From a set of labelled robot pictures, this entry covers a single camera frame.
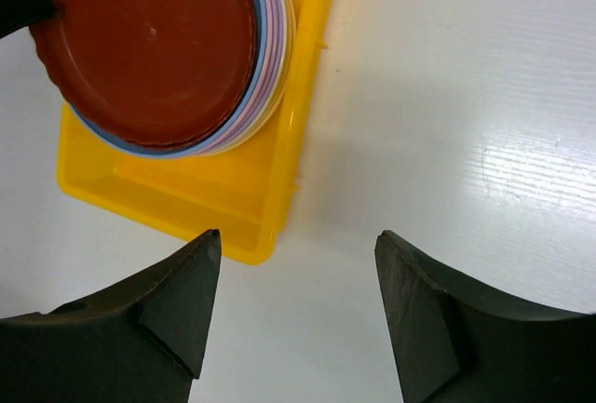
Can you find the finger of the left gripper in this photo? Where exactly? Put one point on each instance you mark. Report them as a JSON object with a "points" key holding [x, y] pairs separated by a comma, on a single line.
{"points": [[18, 14]]}

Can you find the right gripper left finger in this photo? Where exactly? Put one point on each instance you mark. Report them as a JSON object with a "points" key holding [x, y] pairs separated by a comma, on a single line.
{"points": [[143, 339]]}

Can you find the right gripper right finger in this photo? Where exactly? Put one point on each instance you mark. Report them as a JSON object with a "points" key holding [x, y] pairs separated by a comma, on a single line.
{"points": [[456, 339]]}

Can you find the blue plate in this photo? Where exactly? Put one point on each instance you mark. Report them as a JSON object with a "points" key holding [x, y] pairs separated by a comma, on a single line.
{"points": [[266, 16]]}

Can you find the orange-red plate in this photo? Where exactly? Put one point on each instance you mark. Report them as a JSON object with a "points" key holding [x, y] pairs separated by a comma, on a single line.
{"points": [[155, 73]]}

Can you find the pink plate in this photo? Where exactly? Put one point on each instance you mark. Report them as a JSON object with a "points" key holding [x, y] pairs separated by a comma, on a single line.
{"points": [[272, 63]]}

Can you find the purple plate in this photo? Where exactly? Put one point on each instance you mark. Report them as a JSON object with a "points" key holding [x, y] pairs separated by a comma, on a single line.
{"points": [[278, 49]]}

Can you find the yellow plastic bin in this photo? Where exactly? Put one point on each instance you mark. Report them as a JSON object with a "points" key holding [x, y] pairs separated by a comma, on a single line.
{"points": [[245, 193]]}

